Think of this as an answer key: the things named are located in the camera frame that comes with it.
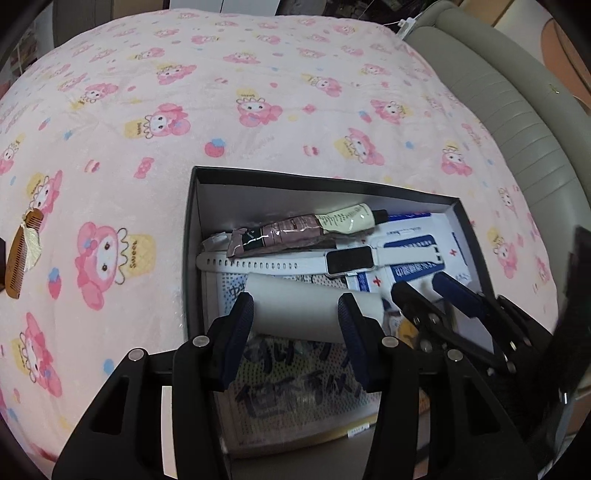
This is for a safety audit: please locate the white smart watch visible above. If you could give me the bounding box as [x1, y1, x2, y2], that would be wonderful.
[195, 245, 444, 277]

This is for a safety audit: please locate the white paper roll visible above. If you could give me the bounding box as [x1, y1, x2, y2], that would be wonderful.
[243, 272, 385, 345]

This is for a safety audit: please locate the small black square frame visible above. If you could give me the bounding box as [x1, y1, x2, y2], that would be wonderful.
[0, 238, 6, 271]

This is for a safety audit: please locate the cream cosmetic tube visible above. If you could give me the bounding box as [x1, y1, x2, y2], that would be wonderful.
[315, 203, 389, 235]

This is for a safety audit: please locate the cartoon diamond painting kit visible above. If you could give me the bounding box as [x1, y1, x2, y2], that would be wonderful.
[216, 271, 382, 455]

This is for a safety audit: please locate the pink brown sachet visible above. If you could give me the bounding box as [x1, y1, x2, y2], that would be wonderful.
[226, 215, 334, 258]

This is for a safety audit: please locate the grey upholstered headboard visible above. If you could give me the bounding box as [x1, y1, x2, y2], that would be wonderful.
[405, 1, 590, 305]

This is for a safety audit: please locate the brown wooden comb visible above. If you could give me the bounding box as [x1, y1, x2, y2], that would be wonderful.
[4, 208, 44, 299]

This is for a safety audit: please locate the black storage box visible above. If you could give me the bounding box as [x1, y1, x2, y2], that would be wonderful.
[182, 167, 492, 456]

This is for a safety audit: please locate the pink cartoon print blanket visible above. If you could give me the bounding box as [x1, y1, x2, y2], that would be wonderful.
[1, 9, 558, 473]

